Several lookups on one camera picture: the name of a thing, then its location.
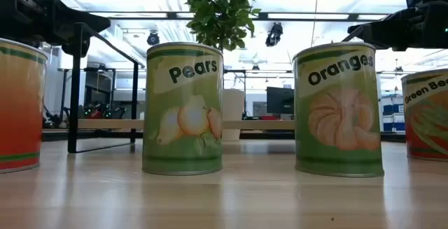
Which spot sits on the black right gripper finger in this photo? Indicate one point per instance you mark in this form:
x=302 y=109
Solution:
x=388 y=31

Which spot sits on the green leafy plant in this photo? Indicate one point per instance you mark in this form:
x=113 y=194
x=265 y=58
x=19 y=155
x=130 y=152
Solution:
x=220 y=12

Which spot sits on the black background desk frame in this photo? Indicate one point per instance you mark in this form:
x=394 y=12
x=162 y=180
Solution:
x=99 y=69

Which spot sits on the black ceiling spotlight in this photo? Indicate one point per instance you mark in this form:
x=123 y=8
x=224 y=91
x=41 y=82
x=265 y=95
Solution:
x=153 y=38
x=274 y=34

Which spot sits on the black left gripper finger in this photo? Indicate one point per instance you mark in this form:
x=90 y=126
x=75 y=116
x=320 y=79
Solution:
x=87 y=24

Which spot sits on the green Oranges can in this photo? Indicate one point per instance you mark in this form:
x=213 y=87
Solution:
x=337 y=124

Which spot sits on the green Pears can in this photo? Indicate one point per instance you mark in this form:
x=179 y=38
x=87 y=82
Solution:
x=182 y=117

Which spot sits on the black beam with light strips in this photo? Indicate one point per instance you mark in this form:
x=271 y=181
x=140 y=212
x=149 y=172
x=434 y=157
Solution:
x=171 y=15

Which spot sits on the white plant pot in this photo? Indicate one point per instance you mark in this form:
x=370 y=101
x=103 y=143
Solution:
x=234 y=113

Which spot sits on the orange red striped can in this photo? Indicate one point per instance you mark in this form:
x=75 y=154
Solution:
x=21 y=99

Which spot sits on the orange Green Beans can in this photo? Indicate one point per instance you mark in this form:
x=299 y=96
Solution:
x=427 y=117

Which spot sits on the black metal table frame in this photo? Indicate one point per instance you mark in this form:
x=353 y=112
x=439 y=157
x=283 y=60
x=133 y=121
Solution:
x=273 y=135

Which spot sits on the blue storage bin stack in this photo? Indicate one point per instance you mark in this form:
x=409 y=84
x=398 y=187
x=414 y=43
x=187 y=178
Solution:
x=393 y=117

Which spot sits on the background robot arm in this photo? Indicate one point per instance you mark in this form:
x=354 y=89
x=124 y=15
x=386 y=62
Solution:
x=94 y=111

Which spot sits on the wooden shelf with black frame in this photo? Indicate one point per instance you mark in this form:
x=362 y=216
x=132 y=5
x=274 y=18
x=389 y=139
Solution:
x=105 y=124

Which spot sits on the black computer monitor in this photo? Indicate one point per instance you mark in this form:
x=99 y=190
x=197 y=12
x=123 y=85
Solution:
x=280 y=99

